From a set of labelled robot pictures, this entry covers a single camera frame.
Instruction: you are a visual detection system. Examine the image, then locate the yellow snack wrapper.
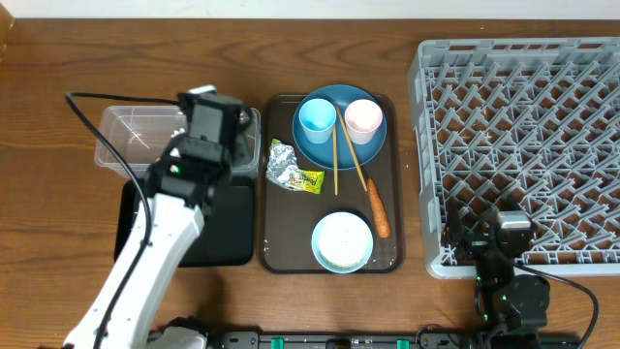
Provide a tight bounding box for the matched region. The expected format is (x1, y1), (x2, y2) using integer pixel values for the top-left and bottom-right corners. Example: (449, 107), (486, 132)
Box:
(265, 139), (325, 194)

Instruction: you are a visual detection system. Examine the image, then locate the orange carrot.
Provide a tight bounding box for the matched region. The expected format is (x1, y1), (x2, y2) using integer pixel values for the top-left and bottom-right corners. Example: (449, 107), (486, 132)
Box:
(366, 178), (390, 238)

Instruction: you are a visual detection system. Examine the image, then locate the light blue bowl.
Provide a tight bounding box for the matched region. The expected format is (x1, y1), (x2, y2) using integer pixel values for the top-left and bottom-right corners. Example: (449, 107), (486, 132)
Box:
(311, 211), (374, 274)

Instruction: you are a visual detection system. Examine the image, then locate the white tissue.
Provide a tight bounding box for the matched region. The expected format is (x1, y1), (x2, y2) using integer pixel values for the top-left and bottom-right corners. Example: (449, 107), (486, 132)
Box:
(169, 128), (186, 157)

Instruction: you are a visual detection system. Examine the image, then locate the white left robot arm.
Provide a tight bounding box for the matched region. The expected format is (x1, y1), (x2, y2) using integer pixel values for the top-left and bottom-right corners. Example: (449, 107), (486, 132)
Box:
(63, 134), (254, 348)

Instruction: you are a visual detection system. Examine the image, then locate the grey dishwasher rack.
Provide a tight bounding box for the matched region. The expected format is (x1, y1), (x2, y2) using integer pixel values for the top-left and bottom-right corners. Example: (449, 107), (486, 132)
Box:
(408, 37), (619, 279)

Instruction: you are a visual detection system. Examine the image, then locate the clear plastic bin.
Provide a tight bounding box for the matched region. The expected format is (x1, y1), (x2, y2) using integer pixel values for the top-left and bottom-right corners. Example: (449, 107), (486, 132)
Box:
(99, 106), (261, 178)

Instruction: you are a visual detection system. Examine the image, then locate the black tray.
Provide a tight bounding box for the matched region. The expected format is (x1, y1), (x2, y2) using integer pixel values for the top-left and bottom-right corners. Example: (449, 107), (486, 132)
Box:
(114, 177), (254, 273)

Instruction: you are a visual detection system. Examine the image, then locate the brown serving tray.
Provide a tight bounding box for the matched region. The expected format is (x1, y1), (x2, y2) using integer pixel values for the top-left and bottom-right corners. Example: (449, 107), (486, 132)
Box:
(257, 94), (405, 274)

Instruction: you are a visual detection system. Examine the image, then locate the dark blue plate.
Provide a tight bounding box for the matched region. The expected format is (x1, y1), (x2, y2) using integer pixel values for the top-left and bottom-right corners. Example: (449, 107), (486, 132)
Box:
(292, 84), (388, 171)

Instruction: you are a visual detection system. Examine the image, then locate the light blue cup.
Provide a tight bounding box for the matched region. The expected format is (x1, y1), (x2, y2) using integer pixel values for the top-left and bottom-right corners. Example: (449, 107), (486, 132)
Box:
(299, 98), (336, 144)

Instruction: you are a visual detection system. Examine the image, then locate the left wooden chopstick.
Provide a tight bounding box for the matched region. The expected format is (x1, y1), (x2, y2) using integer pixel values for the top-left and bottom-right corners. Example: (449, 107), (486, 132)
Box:
(332, 122), (338, 196)

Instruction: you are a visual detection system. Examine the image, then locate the wooden chopstick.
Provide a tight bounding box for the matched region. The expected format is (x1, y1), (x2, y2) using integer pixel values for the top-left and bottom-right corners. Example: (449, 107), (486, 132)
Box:
(332, 122), (338, 196)
(334, 104), (368, 192)

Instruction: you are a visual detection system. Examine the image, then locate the right wooden chopstick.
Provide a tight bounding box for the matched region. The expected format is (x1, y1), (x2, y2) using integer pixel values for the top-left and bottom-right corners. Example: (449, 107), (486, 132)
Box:
(334, 104), (368, 192)

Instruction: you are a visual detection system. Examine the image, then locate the pink cup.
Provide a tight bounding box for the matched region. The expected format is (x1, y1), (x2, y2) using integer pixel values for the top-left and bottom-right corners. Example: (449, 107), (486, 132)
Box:
(344, 99), (383, 144)

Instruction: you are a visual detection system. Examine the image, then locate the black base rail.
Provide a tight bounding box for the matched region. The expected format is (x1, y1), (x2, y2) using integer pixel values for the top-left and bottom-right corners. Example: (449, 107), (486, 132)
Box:
(206, 329), (579, 349)

